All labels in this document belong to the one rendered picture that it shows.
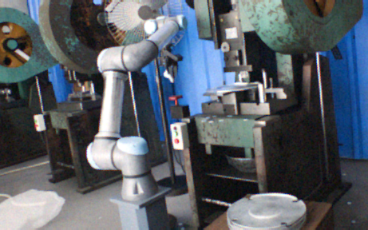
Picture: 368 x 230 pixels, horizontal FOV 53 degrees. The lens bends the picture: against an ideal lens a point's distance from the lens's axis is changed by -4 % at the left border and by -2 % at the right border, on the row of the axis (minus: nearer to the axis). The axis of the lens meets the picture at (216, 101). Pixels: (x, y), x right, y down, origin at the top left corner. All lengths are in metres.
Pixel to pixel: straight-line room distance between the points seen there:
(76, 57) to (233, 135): 1.47
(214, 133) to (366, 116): 1.42
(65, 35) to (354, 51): 2.11
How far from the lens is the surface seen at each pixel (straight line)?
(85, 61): 2.92
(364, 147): 3.07
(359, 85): 2.97
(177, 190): 2.74
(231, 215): 1.42
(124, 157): 1.50
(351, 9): 2.20
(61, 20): 2.88
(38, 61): 4.68
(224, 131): 1.90
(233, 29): 1.97
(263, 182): 1.78
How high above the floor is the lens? 0.99
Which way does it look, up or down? 8 degrees down
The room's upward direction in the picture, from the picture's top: 7 degrees counter-clockwise
